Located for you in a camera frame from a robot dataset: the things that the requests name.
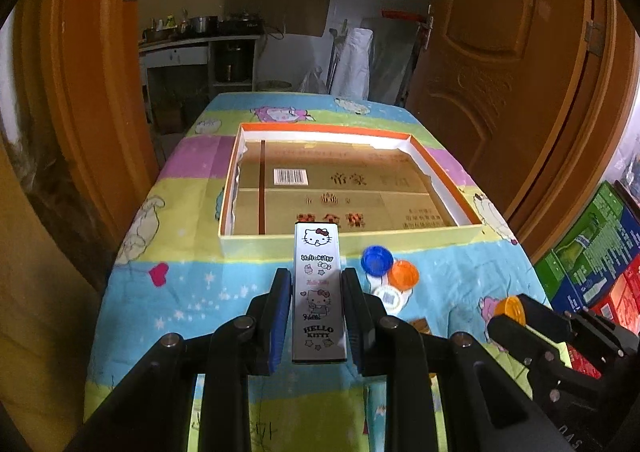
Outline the translucent amber bottle cap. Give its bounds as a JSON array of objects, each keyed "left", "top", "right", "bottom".
[{"left": 494, "top": 295, "right": 526, "bottom": 327}]

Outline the white Hello Kitty box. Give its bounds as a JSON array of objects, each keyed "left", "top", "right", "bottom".
[{"left": 292, "top": 223, "right": 347, "bottom": 363}]

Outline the blue bottle cap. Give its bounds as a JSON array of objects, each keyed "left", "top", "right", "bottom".
[{"left": 360, "top": 245, "right": 394, "bottom": 278}]

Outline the orange bottle cap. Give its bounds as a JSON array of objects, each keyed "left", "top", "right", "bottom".
[{"left": 387, "top": 259, "right": 420, "bottom": 292}]

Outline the white bottle cap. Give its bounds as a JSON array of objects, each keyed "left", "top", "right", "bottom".
[{"left": 372, "top": 284, "right": 413, "bottom": 316}]

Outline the green and blue carton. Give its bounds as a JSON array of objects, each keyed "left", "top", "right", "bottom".
[{"left": 535, "top": 181, "right": 639, "bottom": 313}]

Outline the red carton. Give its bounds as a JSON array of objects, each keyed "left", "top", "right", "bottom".
[{"left": 566, "top": 256, "right": 640, "bottom": 381}]

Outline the orange-rimmed shallow cardboard tray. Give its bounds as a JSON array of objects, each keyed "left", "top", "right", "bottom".
[{"left": 218, "top": 123, "right": 483, "bottom": 261}]

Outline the white rolled sack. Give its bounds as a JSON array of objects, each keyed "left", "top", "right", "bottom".
[{"left": 330, "top": 28, "right": 373, "bottom": 99}]

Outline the white kitchen counter cabinet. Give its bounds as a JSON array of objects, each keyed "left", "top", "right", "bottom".
[{"left": 139, "top": 34, "right": 265, "bottom": 135}]

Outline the orange wooden door left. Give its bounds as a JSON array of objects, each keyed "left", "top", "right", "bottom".
[{"left": 3, "top": 0, "right": 158, "bottom": 292}]

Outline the orange wooden door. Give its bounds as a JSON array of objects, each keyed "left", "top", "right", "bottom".
[
  {"left": 407, "top": 0, "right": 639, "bottom": 261},
  {"left": 3, "top": 0, "right": 158, "bottom": 292}
]

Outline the orange wooden door right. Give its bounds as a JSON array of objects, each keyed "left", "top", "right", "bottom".
[{"left": 407, "top": 0, "right": 639, "bottom": 261}]

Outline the metal cooking pot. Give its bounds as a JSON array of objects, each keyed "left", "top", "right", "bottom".
[{"left": 189, "top": 16, "right": 209, "bottom": 34}]

